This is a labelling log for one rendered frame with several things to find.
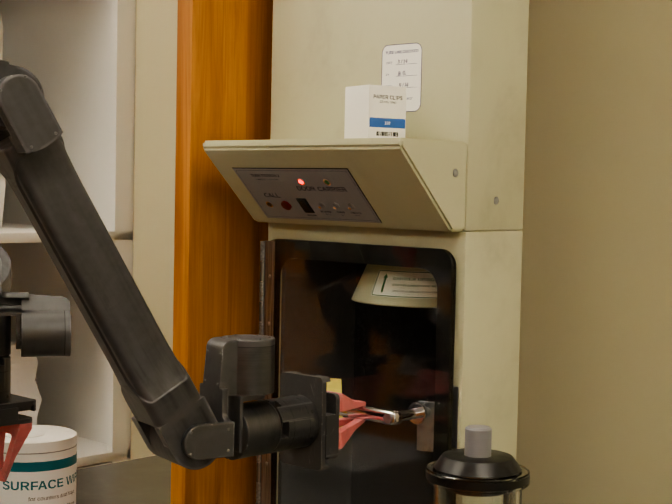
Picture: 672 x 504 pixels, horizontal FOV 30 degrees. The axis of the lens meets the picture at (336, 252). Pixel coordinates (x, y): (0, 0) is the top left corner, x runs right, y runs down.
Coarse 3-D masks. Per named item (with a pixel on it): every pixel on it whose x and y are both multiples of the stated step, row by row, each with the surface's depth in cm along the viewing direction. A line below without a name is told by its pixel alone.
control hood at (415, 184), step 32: (224, 160) 152; (256, 160) 148; (288, 160) 145; (320, 160) 141; (352, 160) 138; (384, 160) 135; (416, 160) 133; (448, 160) 137; (384, 192) 139; (416, 192) 136; (448, 192) 137; (320, 224) 152; (352, 224) 148; (384, 224) 144; (416, 224) 141; (448, 224) 138
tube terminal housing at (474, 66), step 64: (320, 0) 155; (384, 0) 147; (448, 0) 141; (512, 0) 144; (320, 64) 155; (448, 64) 141; (512, 64) 145; (320, 128) 155; (448, 128) 141; (512, 128) 146; (512, 192) 146; (512, 256) 147; (512, 320) 147; (512, 384) 148; (512, 448) 149
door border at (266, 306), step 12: (264, 264) 161; (264, 276) 161; (264, 288) 161; (264, 300) 161; (264, 312) 161; (264, 324) 161; (264, 456) 162; (264, 468) 162; (264, 480) 162; (264, 492) 162
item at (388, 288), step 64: (320, 256) 154; (384, 256) 147; (448, 256) 140; (320, 320) 154; (384, 320) 147; (448, 320) 140; (384, 384) 147; (448, 384) 140; (384, 448) 147; (448, 448) 141
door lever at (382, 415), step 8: (360, 408) 143; (368, 408) 142; (376, 408) 142; (384, 408) 142; (408, 408) 144; (416, 408) 143; (424, 408) 143; (352, 416) 144; (360, 416) 143; (368, 416) 142; (376, 416) 141; (384, 416) 140; (392, 416) 140; (400, 416) 140; (408, 416) 142; (416, 416) 143; (424, 416) 143; (392, 424) 140; (416, 424) 144
